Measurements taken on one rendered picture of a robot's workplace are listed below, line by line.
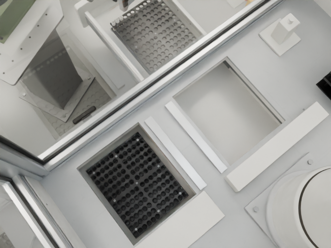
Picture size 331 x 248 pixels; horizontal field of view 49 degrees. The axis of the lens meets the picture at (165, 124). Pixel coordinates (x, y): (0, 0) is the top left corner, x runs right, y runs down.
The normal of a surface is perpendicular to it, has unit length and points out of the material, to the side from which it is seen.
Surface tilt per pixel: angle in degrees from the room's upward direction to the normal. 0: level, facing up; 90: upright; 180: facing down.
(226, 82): 0
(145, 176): 0
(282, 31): 90
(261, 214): 0
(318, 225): 79
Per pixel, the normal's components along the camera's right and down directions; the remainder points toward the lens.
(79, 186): 0.03, -0.27
